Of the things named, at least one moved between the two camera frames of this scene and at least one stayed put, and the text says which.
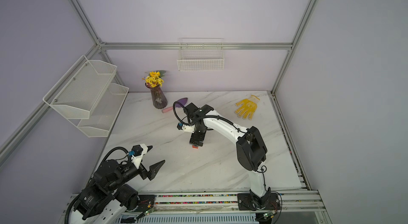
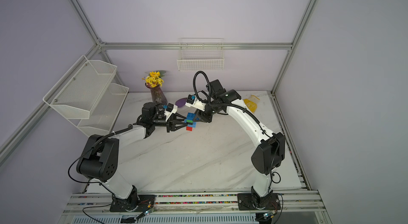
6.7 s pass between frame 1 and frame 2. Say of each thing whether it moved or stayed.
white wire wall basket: stayed
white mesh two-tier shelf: stayed
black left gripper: moved
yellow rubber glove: stayed
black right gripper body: moved
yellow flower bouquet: stayed
